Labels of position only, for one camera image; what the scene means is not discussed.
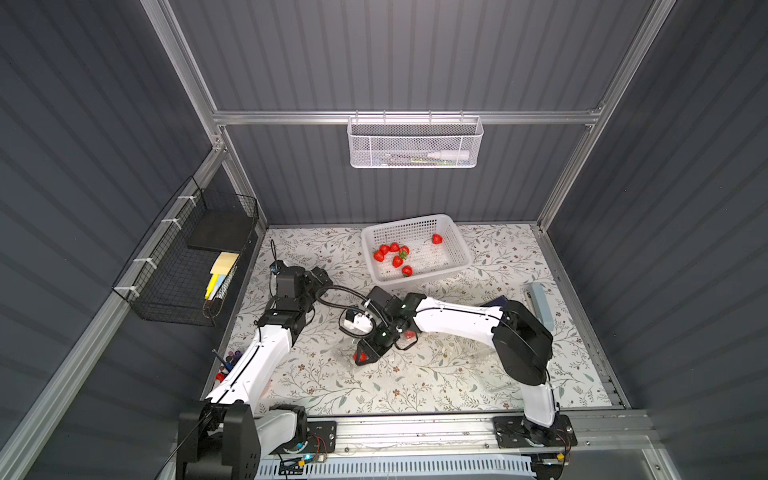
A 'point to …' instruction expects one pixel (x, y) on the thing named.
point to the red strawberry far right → (436, 239)
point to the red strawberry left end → (378, 255)
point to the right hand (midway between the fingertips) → (363, 358)
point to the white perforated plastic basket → (415, 251)
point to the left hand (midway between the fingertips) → (319, 279)
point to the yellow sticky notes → (222, 263)
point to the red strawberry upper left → (384, 248)
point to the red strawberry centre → (397, 261)
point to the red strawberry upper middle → (394, 247)
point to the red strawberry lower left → (363, 357)
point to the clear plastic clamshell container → (406, 339)
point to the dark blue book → (499, 301)
